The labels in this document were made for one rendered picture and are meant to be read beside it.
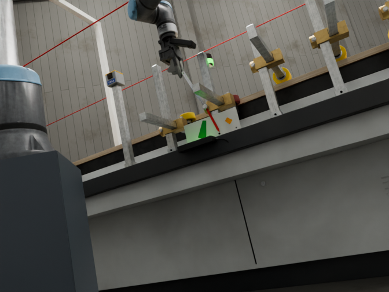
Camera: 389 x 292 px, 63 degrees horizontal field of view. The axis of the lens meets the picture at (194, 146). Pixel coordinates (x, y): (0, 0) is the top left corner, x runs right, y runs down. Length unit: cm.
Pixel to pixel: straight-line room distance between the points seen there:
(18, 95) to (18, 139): 12
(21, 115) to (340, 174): 120
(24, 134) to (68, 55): 571
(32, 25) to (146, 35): 211
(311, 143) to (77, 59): 557
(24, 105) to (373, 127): 111
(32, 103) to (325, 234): 121
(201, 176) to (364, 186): 68
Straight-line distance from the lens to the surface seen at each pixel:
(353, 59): 155
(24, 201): 76
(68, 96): 617
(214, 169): 139
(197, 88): 118
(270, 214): 153
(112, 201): 170
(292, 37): 731
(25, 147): 83
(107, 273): 205
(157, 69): 161
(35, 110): 90
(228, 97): 138
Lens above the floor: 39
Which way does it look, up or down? 12 degrees up
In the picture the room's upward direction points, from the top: 13 degrees counter-clockwise
